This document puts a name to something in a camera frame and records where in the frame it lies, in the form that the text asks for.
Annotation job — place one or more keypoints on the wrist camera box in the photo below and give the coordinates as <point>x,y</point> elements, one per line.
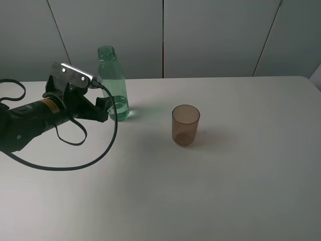
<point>70,74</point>

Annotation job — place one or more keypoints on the pink transparent plastic cup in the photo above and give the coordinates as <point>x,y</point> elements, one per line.
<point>185,119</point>

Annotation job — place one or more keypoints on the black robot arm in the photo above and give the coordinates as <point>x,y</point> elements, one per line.
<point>21,124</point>

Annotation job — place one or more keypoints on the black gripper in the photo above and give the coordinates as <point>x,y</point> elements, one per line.
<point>69,97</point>

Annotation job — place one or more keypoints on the green transparent plastic bottle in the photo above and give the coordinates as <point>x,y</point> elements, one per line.
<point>111,74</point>

